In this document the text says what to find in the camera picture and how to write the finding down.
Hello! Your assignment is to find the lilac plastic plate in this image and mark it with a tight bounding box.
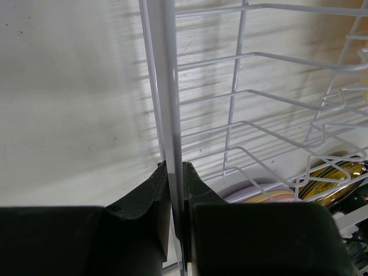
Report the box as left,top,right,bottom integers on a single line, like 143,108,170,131
223,183,277,204

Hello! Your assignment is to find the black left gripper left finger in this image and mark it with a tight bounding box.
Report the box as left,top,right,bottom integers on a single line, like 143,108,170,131
1,163,170,275

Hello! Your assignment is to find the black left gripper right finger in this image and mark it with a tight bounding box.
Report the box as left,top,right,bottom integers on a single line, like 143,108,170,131
182,162,354,275

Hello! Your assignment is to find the cream orange plastic plate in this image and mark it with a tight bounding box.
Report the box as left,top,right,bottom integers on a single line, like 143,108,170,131
243,189,295,204

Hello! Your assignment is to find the white wire dish rack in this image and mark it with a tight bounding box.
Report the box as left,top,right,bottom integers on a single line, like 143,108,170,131
139,1,367,275

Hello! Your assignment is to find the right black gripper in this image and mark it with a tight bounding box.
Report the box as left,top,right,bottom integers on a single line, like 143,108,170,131
330,191,367,253

